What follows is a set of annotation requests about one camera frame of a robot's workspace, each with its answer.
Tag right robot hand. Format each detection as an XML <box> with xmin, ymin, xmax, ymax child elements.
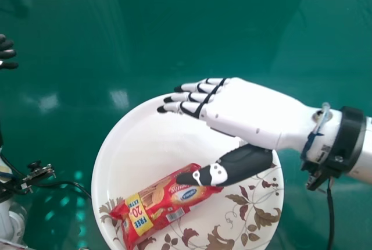
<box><xmin>156</xmin><ymin>76</ymin><xmax>366</xmax><ymax>192</ymax></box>

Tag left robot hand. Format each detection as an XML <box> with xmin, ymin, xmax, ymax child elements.
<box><xmin>0</xmin><ymin>34</ymin><xmax>19</xmax><ymax>71</ymax></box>

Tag red biscuit packet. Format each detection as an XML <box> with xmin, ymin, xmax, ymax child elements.
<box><xmin>109</xmin><ymin>162</ymin><xmax>224</xmax><ymax>248</ymax></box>

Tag white plate brown leaf pattern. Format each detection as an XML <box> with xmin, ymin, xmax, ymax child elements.
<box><xmin>91</xmin><ymin>92</ymin><xmax>285</xmax><ymax>250</ymax></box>

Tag small wrist camera board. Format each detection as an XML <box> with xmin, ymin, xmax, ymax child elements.
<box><xmin>17</xmin><ymin>160</ymin><xmax>56</xmax><ymax>194</ymax></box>

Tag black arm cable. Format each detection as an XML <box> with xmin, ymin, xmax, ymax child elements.
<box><xmin>325</xmin><ymin>178</ymin><xmax>335</xmax><ymax>250</ymax></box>

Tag black camera cable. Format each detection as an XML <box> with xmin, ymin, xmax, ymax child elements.
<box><xmin>34</xmin><ymin>180</ymin><xmax>93</xmax><ymax>201</ymax></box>

